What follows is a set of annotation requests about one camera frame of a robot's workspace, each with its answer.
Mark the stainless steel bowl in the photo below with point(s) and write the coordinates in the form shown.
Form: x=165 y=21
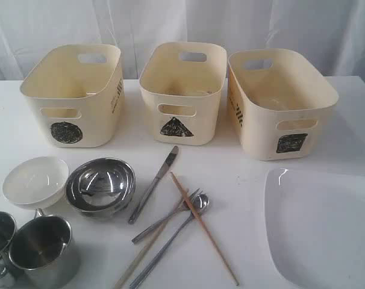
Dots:
x=101 y=187

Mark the white backdrop curtain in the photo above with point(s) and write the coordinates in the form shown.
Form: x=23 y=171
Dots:
x=330 y=34

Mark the stainless steel mug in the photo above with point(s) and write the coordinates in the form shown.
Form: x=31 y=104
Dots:
x=44 y=248

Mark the steel table knife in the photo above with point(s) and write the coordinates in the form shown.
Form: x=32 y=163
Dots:
x=145 y=196

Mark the cream bin with triangle mark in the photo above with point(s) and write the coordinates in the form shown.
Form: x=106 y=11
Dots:
x=181 y=87

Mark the cream bin with square mark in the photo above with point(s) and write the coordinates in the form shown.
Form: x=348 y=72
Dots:
x=278 y=103

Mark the white ceramic bowl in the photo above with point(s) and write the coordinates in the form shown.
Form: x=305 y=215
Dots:
x=36 y=183

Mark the steel spoon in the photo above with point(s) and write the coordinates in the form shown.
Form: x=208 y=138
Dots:
x=201 y=202

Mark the steel fork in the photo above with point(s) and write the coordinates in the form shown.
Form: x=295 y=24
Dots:
x=182 y=206

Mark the white square plate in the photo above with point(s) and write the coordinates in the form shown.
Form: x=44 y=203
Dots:
x=315 y=227

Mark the wooden chopstick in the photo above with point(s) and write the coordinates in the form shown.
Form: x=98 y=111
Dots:
x=137 y=260
x=198 y=217

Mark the cream bin with circle mark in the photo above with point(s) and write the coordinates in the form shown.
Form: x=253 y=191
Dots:
x=75 y=94

